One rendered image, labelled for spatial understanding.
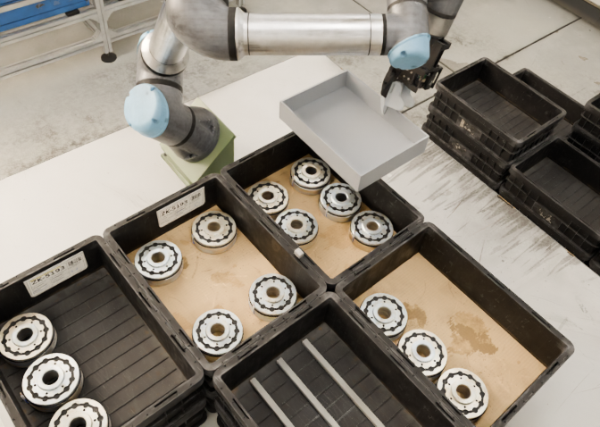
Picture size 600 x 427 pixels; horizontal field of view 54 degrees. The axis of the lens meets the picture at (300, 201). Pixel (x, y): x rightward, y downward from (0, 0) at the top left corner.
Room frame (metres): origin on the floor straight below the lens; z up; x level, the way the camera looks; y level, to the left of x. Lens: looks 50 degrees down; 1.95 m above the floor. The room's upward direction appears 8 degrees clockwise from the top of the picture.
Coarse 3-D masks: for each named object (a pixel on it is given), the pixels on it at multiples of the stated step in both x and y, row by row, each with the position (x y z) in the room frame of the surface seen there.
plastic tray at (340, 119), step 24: (288, 96) 1.02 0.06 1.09; (312, 96) 1.06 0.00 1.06; (336, 96) 1.09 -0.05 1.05; (360, 96) 1.09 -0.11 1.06; (288, 120) 0.97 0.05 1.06; (312, 120) 1.00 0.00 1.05; (336, 120) 1.01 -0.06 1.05; (360, 120) 1.02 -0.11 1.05; (384, 120) 1.03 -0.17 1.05; (408, 120) 0.99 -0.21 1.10; (312, 144) 0.91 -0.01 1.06; (336, 144) 0.93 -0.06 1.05; (360, 144) 0.94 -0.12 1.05; (384, 144) 0.95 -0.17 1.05; (408, 144) 0.96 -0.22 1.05; (336, 168) 0.86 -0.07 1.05; (360, 168) 0.87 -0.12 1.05; (384, 168) 0.85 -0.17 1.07
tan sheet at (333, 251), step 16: (272, 176) 1.01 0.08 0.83; (288, 176) 1.02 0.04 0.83; (288, 192) 0.96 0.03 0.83; (288, 208) 0.91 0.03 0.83; (304, 208) 0.92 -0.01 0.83; (368, 208) 0.95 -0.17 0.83; (320, 224) 0.87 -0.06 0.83; (336, 224) 0.88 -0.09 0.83; (320, 240) 0.83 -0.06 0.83; (336, 240) 0.83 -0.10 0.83; (320, 256) 0.78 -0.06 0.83; (336, 256) 0.79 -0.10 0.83; (352, 256) 0.79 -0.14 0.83; (336, 272) 0.74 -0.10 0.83
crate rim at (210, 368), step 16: (208, 176) 0.89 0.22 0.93; (176, 192) 0.83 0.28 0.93; (144, 208) 0.78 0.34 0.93; (128, 224) 0.73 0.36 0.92; (112, 240) 0.68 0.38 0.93; (144, 288) 0.58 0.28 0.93; (320, 288) 0.63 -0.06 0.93; (160, 304) 0.55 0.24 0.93; (304, 304) 0.59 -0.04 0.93; (176, 320) 0.52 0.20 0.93; (256, 336) 0.51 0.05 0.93; (192, 352) 0.46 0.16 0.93; (240, 352) 0.47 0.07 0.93; (208, 368) 0.44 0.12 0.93
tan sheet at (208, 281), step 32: (192, 224) 0.82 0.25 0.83; (128, 256) 0.71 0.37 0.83; (192, 256) 0.73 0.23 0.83; (224, 256) 0.75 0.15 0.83; (256, 256) 0.76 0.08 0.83; (160, 288) 0.64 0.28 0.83; (192, 288) 0.65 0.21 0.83; (224, 288) 0.66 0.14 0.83; (192, 320) 0.58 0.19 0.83; (256, 320) 0.60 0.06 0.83
